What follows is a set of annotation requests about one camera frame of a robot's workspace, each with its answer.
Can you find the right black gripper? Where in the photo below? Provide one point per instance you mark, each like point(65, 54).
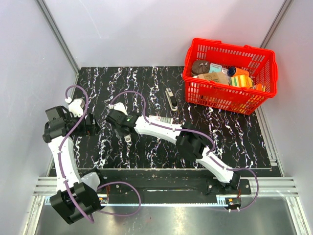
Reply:
point(119, 131)

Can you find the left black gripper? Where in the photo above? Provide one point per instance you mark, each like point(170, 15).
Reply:
point(88, 129)

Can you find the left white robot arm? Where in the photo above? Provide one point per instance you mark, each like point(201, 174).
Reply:
point(76, 196)

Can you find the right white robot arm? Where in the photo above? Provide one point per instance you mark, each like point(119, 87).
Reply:
point(192, 145)

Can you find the black grey stapler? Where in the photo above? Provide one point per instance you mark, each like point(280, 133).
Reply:
point(171, 99)

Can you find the staple box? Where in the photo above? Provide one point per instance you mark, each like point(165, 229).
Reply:
point(161, 119)

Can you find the brown round object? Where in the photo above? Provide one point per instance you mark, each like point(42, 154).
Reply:
point(200, 67)

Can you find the teal white card box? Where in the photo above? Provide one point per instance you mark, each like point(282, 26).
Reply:
point(215, 68)

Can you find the brown cardboard box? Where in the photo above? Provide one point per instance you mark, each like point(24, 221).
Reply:
point(217, 77)

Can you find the orange bottle blue cap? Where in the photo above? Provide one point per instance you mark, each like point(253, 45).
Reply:
point(235, 71)

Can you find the yellow green sponge pack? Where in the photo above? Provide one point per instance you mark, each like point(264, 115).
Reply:
point(241, 81)

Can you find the orange snack packet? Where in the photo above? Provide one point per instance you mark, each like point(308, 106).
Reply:
point(259, 87)

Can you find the red plastic basket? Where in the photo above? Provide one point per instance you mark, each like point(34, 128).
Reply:
point(229, 77)

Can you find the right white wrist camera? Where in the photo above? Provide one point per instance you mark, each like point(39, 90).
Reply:
point(119, 107)

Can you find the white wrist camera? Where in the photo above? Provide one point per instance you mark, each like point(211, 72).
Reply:
point(119, 107)
point(76, 107)

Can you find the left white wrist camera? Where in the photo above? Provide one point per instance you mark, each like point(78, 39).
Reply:
point(76, 107)

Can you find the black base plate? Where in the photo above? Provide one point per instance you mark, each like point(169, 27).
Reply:
point(160, 178)

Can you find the aluminium rail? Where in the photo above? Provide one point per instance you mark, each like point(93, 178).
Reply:
point(132, 195)

